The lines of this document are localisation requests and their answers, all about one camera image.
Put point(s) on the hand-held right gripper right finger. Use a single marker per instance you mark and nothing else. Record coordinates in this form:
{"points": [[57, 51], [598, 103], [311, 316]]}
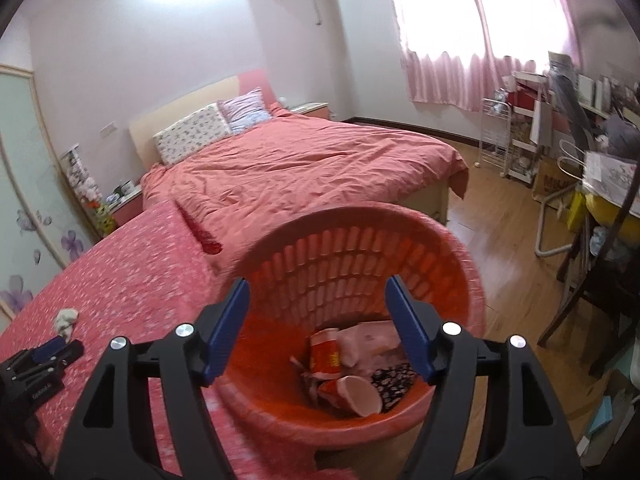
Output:
{"points": [[410, 330]]}

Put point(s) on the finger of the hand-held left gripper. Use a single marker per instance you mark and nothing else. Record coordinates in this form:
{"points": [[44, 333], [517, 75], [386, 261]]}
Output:
{"points": [[47, 349], [71, 351]]}

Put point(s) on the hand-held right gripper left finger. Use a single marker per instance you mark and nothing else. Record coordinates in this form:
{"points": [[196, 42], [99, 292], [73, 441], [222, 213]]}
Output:
{"points": [[227, 330]]}

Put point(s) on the white tissue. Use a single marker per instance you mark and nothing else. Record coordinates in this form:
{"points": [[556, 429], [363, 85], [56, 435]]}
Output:
{"points": [[66, 321]]}

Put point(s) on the white garment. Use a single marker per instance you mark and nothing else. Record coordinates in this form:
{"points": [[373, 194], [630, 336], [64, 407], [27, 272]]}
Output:
{"points": [[370, 337]]}

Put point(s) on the dark floral cloth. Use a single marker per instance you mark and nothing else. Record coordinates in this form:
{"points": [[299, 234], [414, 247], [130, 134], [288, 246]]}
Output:
{"points": [[395, 382]]}

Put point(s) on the red cup with white inside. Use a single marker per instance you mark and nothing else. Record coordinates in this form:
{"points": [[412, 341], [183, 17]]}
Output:
{"points": [[357, 395]]}

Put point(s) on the red plastic basket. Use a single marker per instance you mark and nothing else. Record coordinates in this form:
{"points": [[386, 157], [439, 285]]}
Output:
{"points": [[325, 260]]}

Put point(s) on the red floral bedspread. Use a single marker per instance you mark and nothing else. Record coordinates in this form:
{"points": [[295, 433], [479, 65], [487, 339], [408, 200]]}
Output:
{"points": [[125, 270]]}

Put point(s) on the green yellow plush toy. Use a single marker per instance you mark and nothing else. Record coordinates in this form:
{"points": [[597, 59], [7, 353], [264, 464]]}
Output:
{"points": [[105, 220]]}

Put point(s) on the wardrobe door with purple flowers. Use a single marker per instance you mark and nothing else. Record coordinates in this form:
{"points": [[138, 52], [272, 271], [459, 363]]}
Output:
{"points": [[25, 210]]}

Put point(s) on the pink nightstand with mugs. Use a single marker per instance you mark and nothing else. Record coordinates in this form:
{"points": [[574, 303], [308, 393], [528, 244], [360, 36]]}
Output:
{"points": [[127, 210]]}

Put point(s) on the green white mug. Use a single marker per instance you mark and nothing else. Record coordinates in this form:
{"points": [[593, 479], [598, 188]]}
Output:
{"points": [[122, 191]]}

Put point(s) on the pink duvet bed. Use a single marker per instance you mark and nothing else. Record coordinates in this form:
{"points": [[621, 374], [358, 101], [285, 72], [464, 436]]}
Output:
{"points": [[300, 160]]}

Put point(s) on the dark wooden chair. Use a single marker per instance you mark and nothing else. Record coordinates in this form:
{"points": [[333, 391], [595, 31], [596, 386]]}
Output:
{"points": [[600, 305]]}

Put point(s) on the white floral pillow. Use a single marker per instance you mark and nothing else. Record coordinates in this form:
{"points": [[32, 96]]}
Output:
{"points": [[192, 132]]}

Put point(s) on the cardboard box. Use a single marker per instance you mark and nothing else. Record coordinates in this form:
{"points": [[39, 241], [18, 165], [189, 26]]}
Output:
{"points": [[550, 180]]}

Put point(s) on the blue paper sheets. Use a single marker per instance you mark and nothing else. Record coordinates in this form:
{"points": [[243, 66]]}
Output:
{"points": [[610, 410]]}

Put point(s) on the pink striped pillow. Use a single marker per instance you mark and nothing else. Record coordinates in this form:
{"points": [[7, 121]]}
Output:
{"points": [[245, 110]]}

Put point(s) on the beige pink headboard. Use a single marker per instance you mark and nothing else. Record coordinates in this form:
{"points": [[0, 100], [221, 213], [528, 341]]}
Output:
{"points": [[165, 115]]}

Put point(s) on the yellow basin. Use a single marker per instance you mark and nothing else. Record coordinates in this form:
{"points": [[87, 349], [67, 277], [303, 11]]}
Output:
{"points": [[605, 212]]}

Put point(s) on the pink white nightstand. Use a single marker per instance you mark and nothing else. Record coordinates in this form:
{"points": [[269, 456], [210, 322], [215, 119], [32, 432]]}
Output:
{"points": [[310, 109]]}

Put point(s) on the printed paper board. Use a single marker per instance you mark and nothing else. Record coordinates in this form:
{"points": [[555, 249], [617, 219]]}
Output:
{"points": [[610, 172]]}

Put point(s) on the pink curtain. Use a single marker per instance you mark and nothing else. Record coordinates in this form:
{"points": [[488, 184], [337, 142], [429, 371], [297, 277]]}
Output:
{"points": [[440, 75]]}

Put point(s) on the grey chair back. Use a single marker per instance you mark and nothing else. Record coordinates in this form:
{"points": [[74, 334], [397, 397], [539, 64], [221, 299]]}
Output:
{"points": [[567, 95]]}

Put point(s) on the grey cloth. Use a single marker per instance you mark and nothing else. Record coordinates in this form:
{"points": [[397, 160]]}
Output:
{"points": [[622, 135]]}

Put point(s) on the white tube chair frame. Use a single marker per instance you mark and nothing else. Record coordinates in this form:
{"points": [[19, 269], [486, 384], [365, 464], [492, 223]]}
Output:
{"points": [[542, 222]]}

